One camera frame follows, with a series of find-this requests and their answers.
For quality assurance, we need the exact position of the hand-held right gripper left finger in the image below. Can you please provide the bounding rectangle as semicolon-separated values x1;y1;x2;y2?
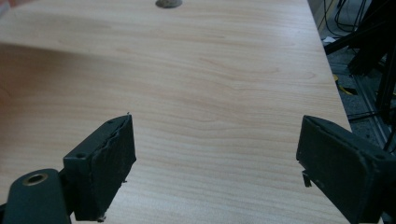
63;113;137;222

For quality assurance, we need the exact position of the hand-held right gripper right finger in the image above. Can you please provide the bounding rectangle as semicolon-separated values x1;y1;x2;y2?
295;115;396;224

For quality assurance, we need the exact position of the yellow tape strip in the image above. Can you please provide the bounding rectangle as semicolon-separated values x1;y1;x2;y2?
332;74;359;96

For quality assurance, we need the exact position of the black metal stand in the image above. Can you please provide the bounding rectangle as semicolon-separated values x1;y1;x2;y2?
323;0;396;125

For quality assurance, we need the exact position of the round grey-brown object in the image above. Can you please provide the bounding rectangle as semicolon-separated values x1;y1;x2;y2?
155;0;183;9

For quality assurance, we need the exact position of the black cable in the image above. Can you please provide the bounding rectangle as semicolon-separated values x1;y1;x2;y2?
322;0;368;38

